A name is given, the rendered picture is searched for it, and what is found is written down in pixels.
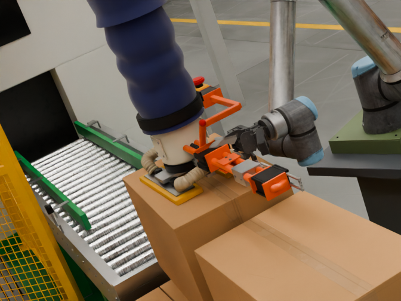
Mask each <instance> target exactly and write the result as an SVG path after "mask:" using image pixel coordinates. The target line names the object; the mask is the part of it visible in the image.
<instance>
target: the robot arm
mask: <svg viewBox="0 0 401 301"><path fill-rule="evenodd" d="M318 1H319V2H320V3H321V4H322V5H323V6H324V8H325V9H326V10H327V11H328V12H329V13H330V15H331V16H332V17H333V18H334V19H335V20H336V21H337V22H338V23H339V24H340V25H341V27H342V28H343V29H344V30H345V31H346V32H347V33H348V34H349V35H350V36H351V37H352V38H353V40H354V41H355V42H356V43H357V44H358V45H359V47H360V48H361V49H362V50H363V51H364V52H365V53H366V54H367V55H368V56H366V57H364V58H362V59H360V60H358V61H357V62H355V63H354V64H353V65H352V67H351V72H352V75H353V76H352V78H353V80H354V83H355V86H356V90H357V93H358V96H359V99H360V102H361V105H362V109H363V120H362V126H363V130H364V132H366V133H368V134H384V133H389V132H391V131H394V130H398V129H400V128H401V43H400V42H399V40H398V39H397V38H396V37H395V36H394V35H393V34H392V32H391V31H390V30H389V29H388V27H387V26H386V25H385V24H384V23H383V22H382V21H381V19H380V18H379V17H378V16H377V15H376V14H375V13H374V11H373V10H372V9H371V8H370V6H369V5H368V4H367V3H366V2H365V1H364V0H318ZM296 2H297V0H270V55H269V109H268V113H266V114H264V115H262V117H261V119H260V120H259V121H258V122H255V123H254V125H253V126H251V127H246V126H244V125H238V126H236V127H235V128H232V129H231V130H229V131H227V135H225V136H222V137H215V138H214V140H215V141H214V142H213V143H212V144H211V145H210V146H209V149H213V148H218V147H219V146H223V145H225V144H228V143H229V144H231V145H232V148H233V149H234V150H233V151H235V154H238V155H240V156H241V157H240V158H241V159H244V160H247V159H249V158H250V153H249V152H250V151H252V152H253V151H256V150H257V149H258V150H259V151H260V152H261V154H262V156H264V155H267V154H269V155H272V156H276V157H279V156H280V157H285V158H291V159H297V161H298V162H297V163H298V165H299V166H301V167H306V166H310V165H313V164H315V163H317V162H319V161H320V160H321V159H322V158H323V157H324V153H323V147H322V145H321V142H320V139H319V136H318V133H317V129H316V126H315V124H314V121H315V120H317V117H318V112H317V109H316V107H315V105H314V103H313V102H312V101H311V100H310V99H309V98H307V97H305V96H300V97H298V98H296V99H294V70H295V23H296ZM239 151H241V152H242V153H240V152H239Z"/></svg>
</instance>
